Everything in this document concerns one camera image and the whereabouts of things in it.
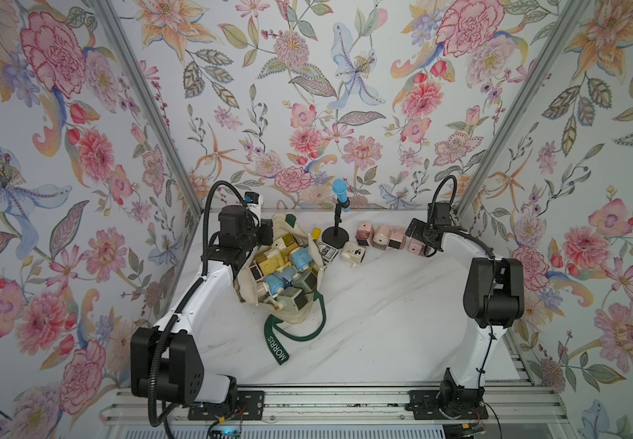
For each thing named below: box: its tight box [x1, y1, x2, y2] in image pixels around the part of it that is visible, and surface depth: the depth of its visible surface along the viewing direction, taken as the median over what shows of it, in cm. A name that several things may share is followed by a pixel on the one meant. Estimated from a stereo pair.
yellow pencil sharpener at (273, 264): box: [259, 253, 287, 276], surface depth 92 cm
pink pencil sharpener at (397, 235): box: [388, 225, 406, 250], surface depth 109 cm
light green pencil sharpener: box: [276, 287, 309, 311], surface depth 87 cm
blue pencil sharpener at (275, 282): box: [263, 273, 290, 296], surface depth 92 cm
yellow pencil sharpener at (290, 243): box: [279, 233, 300, 257], surface depth 97 cm
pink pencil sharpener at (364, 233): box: [354, 222, 375, 247], surface depth 109 cm
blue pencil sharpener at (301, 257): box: [290, 246, 313, 269], surface depth 95 cm
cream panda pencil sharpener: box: [340, 241, 366, 268], surface depth 105 cm
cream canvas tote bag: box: [234, 212, 326, 365], surface depth 88 cm
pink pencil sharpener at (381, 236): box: [372, 224, 393, 251], surface depth 107 cm
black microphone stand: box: [321, 196, 351, 249], surface depth 111 cm
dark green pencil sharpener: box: [290, 270, 318, 294], surface depth 88 cm
